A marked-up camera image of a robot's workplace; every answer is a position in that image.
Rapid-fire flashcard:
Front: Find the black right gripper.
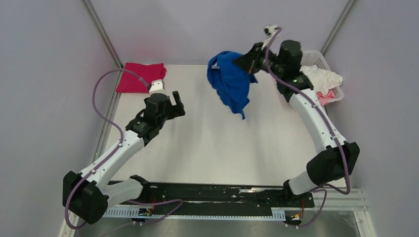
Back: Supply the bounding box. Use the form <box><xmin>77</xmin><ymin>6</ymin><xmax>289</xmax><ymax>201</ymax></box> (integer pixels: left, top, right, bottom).
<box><xmin>234</xmin><ymin>41</ymin><xmax>286</xmax><ymax>77</ymax></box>

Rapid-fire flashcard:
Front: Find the blue t-shirt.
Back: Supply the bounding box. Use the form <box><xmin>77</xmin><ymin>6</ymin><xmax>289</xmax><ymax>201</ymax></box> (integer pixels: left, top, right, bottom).
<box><xmin>207</xmin><ymin>51</ymin><xmax>258</xmax><ymax>120</ymax></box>

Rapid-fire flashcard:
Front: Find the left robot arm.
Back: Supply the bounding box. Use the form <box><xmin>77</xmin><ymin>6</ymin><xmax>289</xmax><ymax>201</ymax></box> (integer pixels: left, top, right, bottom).
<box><xmin>62</xmin><ymin>91</ymin><xmax>185</xmax><ymax>224</ymax></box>

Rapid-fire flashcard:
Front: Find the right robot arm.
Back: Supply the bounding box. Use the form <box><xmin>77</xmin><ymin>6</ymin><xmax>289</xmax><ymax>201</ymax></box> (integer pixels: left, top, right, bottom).
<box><xmin>233</xmin><ymin>40</ymin><xmax>360</xmax><ymax>206</ymax></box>

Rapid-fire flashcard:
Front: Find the folded red t-shirt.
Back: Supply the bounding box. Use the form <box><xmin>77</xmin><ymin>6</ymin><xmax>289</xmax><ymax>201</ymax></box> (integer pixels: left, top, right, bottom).
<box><xmin>116</xmin><ymin>62</ymin><xmax>167</xmax><ymax>94</ymax></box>

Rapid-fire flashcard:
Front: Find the white plastic laundry basket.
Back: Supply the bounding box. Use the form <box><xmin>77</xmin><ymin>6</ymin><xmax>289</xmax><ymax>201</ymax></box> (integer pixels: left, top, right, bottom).
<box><xmin>300</xmin><ymin>50</ymin><xmax>344</xmax><ymax>105</ymax></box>

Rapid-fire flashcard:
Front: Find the white crumpled t-shirt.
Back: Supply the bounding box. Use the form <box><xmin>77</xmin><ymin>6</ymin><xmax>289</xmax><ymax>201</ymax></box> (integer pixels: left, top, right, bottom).
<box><xmin>300</xmin><ymin>65</ymin><xmax>343</xmax><ymax>94</ymax></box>

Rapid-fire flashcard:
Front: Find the pink crumpled t-shirt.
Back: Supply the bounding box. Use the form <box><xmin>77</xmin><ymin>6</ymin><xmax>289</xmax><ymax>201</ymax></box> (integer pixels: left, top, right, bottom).
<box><xmin>316</xmin><ymin>89</ymin><xmax>335</xmax><ymax>106</ymax></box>

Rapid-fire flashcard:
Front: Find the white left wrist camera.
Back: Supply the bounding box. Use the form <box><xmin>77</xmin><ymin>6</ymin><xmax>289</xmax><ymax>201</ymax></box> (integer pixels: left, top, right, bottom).
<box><xmin>149</xmin><ymin>79</ymin><xmax>165</xmax><ymax>95</ymax></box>

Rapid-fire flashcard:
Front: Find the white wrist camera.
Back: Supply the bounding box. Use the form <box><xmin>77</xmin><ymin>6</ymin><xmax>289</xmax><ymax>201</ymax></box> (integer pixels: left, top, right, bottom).
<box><xmin>263</xmin><ymin>25</ymin><xmax>280</xmax><ymax>38</ymax></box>
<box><xmin>149</xmin><ymin>79</ymin><xmax>165</xmax><ymax>95</ymax></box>

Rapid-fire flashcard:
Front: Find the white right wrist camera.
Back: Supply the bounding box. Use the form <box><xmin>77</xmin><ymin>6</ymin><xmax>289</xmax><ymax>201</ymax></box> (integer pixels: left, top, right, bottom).
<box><xmin>263</xmin><ymin>25</ymin><xmax>280</xmax><ymax>38</ymax></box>

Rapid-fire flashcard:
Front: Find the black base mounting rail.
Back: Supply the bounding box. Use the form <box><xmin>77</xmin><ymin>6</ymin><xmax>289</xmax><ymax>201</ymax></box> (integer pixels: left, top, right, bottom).
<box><xmin>135</xmin><ymin>182</ymin><xmax>315</xmax><ymax>215</ymax></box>

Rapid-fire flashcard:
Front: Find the white slotted cable duct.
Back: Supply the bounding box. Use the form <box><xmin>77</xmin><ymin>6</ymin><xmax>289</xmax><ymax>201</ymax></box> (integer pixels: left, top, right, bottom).
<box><xmin>99</xmin><ymin>205</ymin><xmax>286</xmax><ymax>221</ymax></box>

